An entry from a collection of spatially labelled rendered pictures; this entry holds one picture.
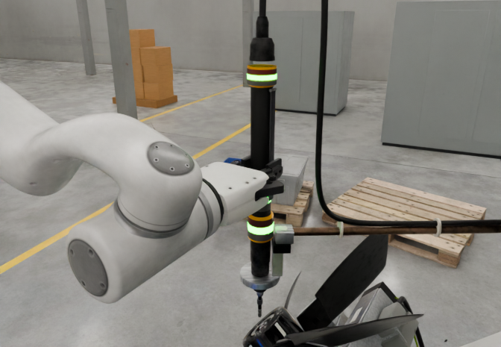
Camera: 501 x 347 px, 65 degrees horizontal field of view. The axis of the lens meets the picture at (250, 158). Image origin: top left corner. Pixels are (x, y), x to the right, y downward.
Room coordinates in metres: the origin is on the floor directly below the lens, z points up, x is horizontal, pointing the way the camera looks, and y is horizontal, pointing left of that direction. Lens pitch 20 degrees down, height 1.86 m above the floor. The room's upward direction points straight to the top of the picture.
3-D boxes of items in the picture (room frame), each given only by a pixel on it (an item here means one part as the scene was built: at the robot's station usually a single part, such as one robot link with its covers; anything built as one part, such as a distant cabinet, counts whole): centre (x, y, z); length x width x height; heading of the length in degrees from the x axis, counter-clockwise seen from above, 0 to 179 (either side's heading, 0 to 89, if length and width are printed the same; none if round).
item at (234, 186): (0.50, 0.04, 1.63); 0.11 x 0.10 x 0.07; 147
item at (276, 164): (0.56, -0.04, 1.63); 0.07 x 0.03 x 0.03; 147
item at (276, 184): (0.51, -0.01, 1.63); 0.08 x 0.06 x 0.01; 87
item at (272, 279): (0.59, -0.03, 1.47); 0.09 x 0.07 x 0.10; 91
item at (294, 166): (3.72, -0.33, 0.31); 0.60 x 0.42 x 0.33; 163
